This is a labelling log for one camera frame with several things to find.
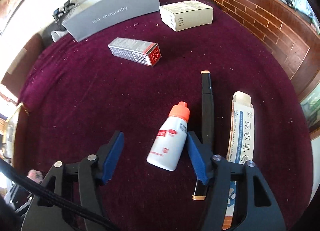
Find maroon velvet table cloth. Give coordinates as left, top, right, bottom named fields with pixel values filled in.
left=20, top=8, right=313, bottom=230

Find brown wooden cabinet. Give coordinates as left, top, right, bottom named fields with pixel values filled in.
left=210, top=0, right=319, bottom=101

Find long white ointment box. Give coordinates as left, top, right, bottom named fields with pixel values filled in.
left=221, top=91, right=256, bottom=230

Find grey red striped carton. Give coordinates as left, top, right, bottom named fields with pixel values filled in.
left=108, top=37, right=162, bottom=67

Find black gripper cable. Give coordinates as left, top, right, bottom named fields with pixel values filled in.
left=0, top=158, right=118, bottom=231

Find white dropper bottle orange cap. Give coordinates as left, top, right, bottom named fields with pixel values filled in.
left=146, top=102, right=190, bottom=171

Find white plastic bag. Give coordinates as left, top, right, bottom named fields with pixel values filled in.
left=50, top=30, right=68, bottom=42

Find small cream cardboard box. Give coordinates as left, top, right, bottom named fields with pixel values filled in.
left=159, top=0, right=214, bottom=32

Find black marker peach caps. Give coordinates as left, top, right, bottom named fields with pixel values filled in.
left=192, top=70, right=214, bottom=201

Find pink fluffy ball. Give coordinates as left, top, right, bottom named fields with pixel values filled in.
left=27, top=169, right=43, bottom=184

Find grey shoe box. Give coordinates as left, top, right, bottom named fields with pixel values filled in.
left=62, top=0, right=160, bottom=42

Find black camera clamps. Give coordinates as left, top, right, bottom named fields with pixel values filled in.
left=53, top=0, right=75, bottom=22

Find white gold tray box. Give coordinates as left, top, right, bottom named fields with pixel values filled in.
left=1, top=103, right=29, bottom=171

